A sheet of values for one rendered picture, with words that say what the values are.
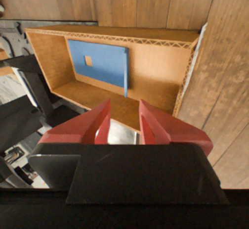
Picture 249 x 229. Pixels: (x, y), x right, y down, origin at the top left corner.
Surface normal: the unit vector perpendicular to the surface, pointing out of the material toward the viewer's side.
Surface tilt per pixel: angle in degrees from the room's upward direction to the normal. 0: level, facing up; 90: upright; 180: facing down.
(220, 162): 0
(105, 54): 0
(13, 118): 90
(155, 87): 0
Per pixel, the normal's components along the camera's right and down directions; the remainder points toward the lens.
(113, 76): -0.55, 0.51
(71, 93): -0.02, -0.80
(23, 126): 0.84, 0.31
